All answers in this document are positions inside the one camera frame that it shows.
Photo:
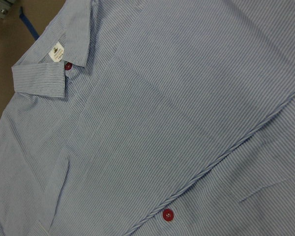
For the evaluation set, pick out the grey aluminium frame post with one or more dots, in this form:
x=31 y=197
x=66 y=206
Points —
x=5 y=6

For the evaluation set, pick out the light blue striped shirt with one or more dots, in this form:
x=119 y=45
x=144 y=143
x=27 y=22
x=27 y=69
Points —
x=153 y=118

